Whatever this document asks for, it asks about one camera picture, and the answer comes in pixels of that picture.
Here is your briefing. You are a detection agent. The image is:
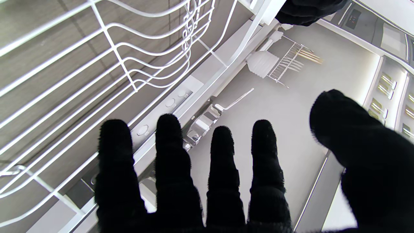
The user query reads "white wire dish rack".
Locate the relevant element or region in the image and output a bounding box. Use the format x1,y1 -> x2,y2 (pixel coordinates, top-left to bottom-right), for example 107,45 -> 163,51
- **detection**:
0,0 -> 259,227

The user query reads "white plastic utensil holder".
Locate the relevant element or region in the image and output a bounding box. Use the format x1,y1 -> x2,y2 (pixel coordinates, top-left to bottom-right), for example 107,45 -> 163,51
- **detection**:
249,0 -> 287,25

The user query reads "printed kitchen backdrop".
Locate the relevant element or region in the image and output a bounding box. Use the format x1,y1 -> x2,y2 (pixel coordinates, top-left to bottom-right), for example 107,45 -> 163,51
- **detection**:
26,0 -> 414,233

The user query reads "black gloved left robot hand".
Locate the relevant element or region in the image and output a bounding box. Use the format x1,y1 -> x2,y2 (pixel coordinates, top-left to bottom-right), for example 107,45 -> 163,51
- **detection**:
275,0 -> 348,26

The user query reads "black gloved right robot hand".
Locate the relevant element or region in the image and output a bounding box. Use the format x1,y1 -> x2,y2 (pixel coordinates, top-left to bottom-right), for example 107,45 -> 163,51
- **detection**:
95,89 -> 414,233

